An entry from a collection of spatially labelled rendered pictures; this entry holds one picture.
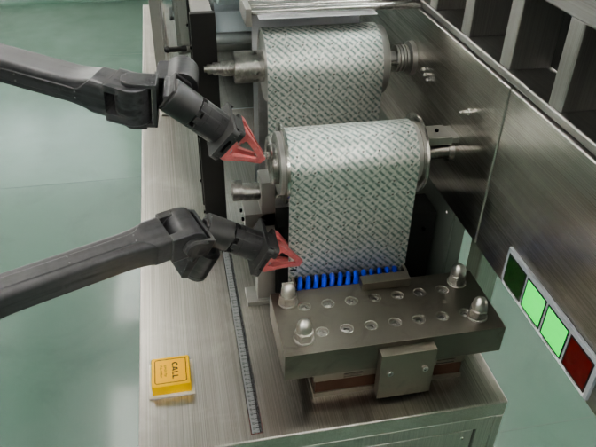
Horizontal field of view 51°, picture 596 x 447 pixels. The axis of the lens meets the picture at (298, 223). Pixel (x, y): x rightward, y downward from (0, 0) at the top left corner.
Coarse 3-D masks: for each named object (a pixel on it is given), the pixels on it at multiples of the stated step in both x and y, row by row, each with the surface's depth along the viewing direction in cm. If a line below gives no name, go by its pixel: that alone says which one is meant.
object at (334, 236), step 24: (312, 216) 114; (336, 216) 115; (360, 216) 116; (384, 216) 117; (408, 216) 118; (288, 240) 117; (312, 240) 117; (336, 240) 118; (360, 240) 119; (384, 240) 121; (312, 264) 121; (336, 264) 122; (360, 264) 123; (384, 264) 124
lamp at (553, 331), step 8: (552, 312) 89; (552, 320) 89; (544, 328) 92; (552, 328) 89; (560, 328) 87; (544, 336) 92; (552, 336) 90; (560, 336) 88; (552, 344) 90; (560, 344) 88; (560, 352) 88
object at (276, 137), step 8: (416, 128) 113; (272, 136) 114; (280, 136) 110; (280, 144) 108; (280, 152) 108; (280, 160) 108; (280, 168) 109; (280, 176) 110; (280, 184) 110; (280, 192) 112
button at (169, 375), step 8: (152, 360) 118; (160, 360) 118; (168, 360) 118; (176, 360) 118; (184, 360) 118; (152, 368) 116; (160, 368) 116; (168, 368) 116; (176, 368) 116; (184, 368) 116; (152, 376) 115; (160, 376) 115; (168, 376) 115; (176, 376) 115; (184, 376) 115; (152, 384) 113; (160, 384) 113; (168, 384) 113; (176, 384) 113; (184, 384) 114; (160, 392) 114; (168, 392) 114; (176, 392) 114
